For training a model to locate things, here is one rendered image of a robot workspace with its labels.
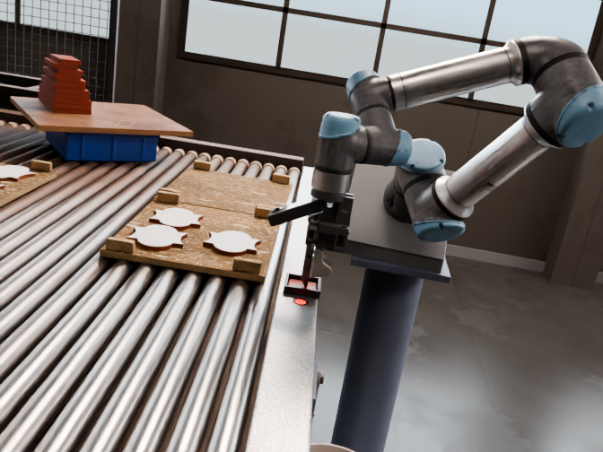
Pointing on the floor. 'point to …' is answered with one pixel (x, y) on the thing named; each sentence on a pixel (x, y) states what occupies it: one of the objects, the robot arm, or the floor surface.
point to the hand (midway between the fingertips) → (302, 280)
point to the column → (378, 352)
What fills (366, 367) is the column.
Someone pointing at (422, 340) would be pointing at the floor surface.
